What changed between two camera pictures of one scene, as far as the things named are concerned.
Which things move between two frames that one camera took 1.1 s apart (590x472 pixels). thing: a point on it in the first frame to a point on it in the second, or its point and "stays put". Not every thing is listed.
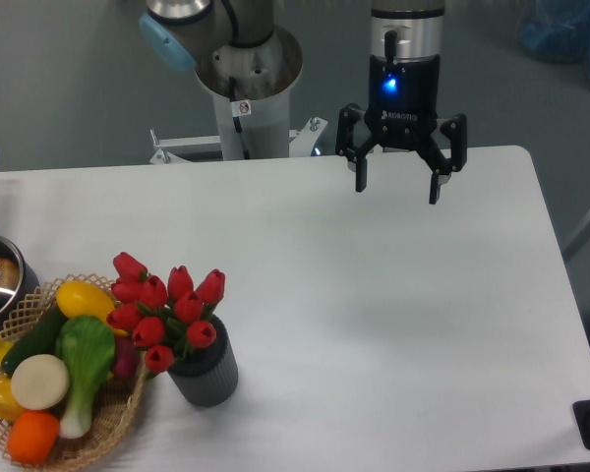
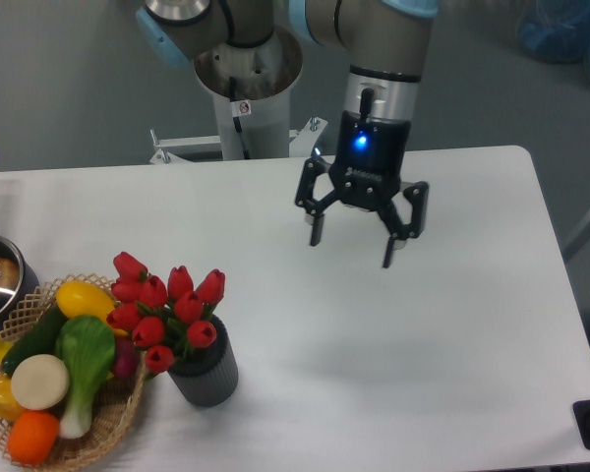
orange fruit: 32,437 stays put
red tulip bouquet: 164,322 stays put
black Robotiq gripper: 401,112 to 366,174
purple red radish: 126,357 stays put
